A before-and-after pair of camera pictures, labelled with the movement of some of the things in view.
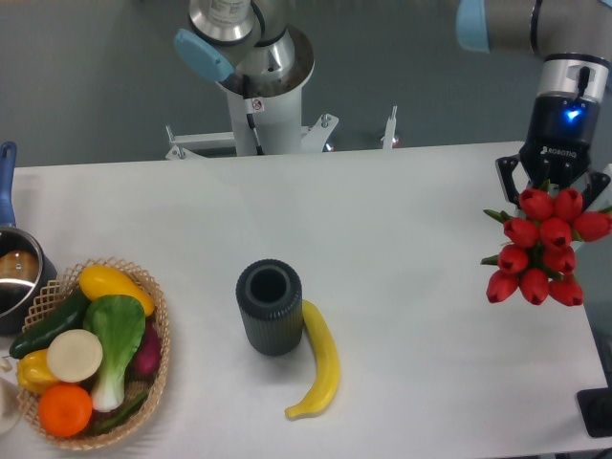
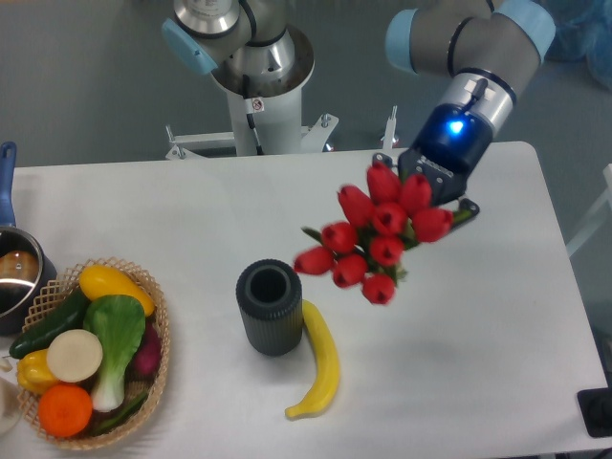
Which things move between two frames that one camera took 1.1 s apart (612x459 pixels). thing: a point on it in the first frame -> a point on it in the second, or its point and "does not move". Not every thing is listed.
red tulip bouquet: [538, 260] -> [366, 247]
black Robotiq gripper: [559, 137] -> [449, 142]
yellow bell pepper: [33, 372] does not move
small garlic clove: [6, 365] does not move
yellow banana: [329, 389] does not move
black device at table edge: [596, 409] does not move
